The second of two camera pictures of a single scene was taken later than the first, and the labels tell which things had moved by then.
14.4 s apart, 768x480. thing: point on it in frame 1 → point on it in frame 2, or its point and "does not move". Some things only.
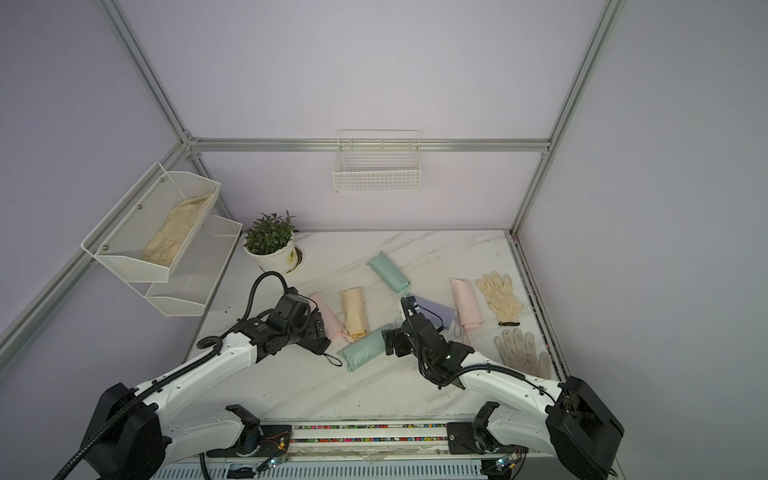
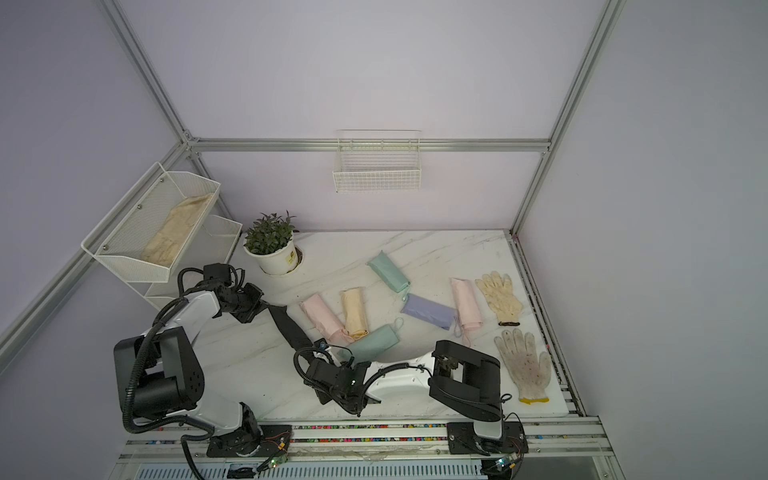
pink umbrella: (333, 327) does not move
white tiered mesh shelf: (161, 241) does not move
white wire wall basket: (373, 161) does not move
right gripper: (401, 335) → (330, 393)
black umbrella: (318, 346) → (323, 397)
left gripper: (314, 325) → (256, 305)
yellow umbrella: (354, 312) does not move
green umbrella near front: (368, 347) does not move
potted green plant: (270, 239) does not move
